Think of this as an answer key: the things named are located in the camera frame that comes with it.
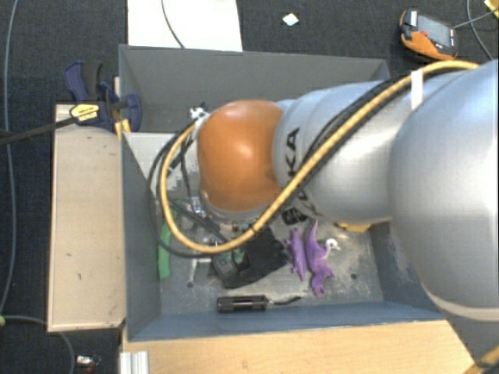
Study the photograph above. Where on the small white toy piece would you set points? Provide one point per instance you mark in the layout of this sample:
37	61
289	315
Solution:
332	244

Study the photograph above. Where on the green plastic strip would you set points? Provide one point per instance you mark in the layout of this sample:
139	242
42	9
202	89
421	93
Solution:
164	255

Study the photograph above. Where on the pale wood board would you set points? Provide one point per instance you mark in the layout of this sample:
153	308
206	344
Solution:
85	228

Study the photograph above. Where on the grey metal bin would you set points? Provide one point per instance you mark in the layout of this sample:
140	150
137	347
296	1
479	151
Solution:
241	80

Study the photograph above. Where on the large purple toy dinosaur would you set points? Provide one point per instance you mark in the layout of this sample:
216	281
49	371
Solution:
317	259

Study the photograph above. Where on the yellow flat thing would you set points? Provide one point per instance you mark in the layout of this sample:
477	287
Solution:
356	227

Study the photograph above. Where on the small purple toy dinosaur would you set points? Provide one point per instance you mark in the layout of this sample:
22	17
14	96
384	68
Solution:
297	251

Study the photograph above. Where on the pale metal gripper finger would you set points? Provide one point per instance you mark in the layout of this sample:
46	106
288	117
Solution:
193	275

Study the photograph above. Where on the black cylinder on white bracket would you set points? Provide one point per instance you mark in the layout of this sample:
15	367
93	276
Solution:
241	304

